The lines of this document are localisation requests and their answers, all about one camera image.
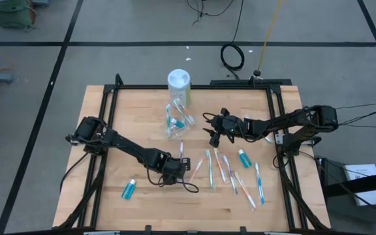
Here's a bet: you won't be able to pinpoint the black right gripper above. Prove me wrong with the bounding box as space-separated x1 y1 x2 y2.
202 114 251 148

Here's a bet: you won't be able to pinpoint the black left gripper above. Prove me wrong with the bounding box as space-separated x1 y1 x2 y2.
147 149 191 179

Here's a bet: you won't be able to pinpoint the pale orange toothbrush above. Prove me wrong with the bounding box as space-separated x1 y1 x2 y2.
189 157 206 184

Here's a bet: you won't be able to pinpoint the small blue mouthwash bottle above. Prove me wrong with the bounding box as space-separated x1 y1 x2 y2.
238 149 253 170
170 117 186 129
121 178 137 201

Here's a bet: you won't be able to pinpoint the orange yellow toothbrush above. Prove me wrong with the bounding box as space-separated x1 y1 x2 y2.
234 170 258 211
172 99 196 126

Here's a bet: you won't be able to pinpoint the teal blue toothbrush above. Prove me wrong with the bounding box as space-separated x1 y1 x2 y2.
165 103 173 137

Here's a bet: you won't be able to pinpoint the clear acrylic organizer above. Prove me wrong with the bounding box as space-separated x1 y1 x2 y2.
164 97 196 139

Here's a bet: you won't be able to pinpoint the wrapped toothbrushes in bin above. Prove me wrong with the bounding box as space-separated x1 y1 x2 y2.
166 68 192 107

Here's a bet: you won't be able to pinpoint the black side stand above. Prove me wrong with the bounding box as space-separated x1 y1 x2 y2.
317 155 376 229

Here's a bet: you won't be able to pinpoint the white booklet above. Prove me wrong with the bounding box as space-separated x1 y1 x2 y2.
342 163 376 207

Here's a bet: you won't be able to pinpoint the green bag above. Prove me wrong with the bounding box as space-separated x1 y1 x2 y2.
0 0 37 31

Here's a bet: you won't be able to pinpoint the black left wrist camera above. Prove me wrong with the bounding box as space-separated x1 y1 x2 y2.
160 171 185 187

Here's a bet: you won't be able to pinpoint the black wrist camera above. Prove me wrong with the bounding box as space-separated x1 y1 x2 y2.
219 108 240 122
160 171 185 187

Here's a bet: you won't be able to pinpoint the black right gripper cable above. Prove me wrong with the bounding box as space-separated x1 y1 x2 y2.
202 112 222 122

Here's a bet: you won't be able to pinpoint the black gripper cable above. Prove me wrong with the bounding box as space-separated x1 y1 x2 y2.
146 169 200 194
202 112 222 122

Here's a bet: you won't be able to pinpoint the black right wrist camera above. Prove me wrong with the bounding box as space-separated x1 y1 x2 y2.
219 108 240 122

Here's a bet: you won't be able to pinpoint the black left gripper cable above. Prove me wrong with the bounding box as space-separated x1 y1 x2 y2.
146 169 200 194

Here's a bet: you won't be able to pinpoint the black metal table frame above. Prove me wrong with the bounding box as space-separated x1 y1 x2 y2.
52 73 332 235

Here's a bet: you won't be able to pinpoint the coiled black floor cable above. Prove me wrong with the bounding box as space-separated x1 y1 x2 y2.
219 0 246 72

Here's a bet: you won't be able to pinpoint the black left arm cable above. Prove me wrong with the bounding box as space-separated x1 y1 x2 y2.
59 151 89 195

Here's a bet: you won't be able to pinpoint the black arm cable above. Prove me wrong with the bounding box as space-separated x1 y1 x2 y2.
59 151 89 195
336 101 376 129

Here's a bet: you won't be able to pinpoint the yellow hanging cable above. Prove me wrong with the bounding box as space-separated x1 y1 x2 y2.
253 0 286 79

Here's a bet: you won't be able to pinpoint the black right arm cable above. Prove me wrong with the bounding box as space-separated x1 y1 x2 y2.
336 101 376 129

